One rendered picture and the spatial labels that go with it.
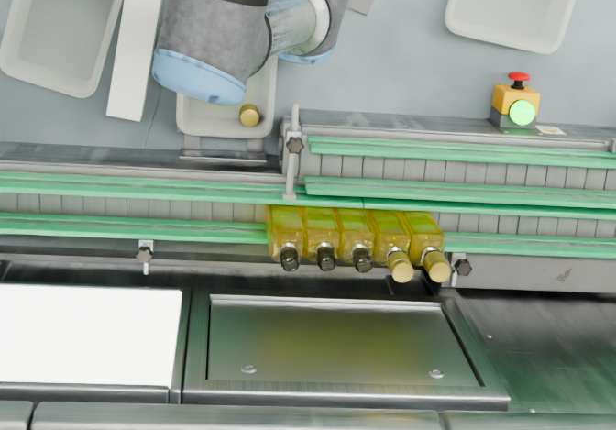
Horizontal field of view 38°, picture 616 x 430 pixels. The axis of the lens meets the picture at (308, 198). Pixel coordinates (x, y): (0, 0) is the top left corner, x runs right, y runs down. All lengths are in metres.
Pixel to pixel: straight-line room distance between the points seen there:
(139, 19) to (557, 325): 0.92
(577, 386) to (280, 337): 0.48
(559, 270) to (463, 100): 0.37
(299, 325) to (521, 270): 0.49
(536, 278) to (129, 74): 0.85
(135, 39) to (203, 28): 0.59
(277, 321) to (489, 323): 0.40
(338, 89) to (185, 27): 0.70
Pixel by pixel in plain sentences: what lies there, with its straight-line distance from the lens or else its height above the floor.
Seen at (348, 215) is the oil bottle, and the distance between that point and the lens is 1.51.
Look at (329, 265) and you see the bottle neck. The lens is 1.39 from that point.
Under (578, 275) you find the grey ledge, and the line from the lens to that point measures 1.80.
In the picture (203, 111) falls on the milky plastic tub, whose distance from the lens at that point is 1.68.
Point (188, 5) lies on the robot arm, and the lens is 1.04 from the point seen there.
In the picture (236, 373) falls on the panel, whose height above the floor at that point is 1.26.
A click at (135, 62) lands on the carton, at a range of 1.63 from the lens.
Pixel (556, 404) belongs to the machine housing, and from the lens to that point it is 1.43.
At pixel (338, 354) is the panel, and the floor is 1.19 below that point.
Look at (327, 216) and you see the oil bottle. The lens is 1.49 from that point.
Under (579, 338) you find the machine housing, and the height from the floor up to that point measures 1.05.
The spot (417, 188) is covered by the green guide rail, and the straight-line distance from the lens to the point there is 1.59.
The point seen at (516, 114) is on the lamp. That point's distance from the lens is 1.68.
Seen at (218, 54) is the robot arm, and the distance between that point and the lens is 1.04.
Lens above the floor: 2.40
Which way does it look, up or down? 70 degrees down
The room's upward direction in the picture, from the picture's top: 166 degrees clockwise
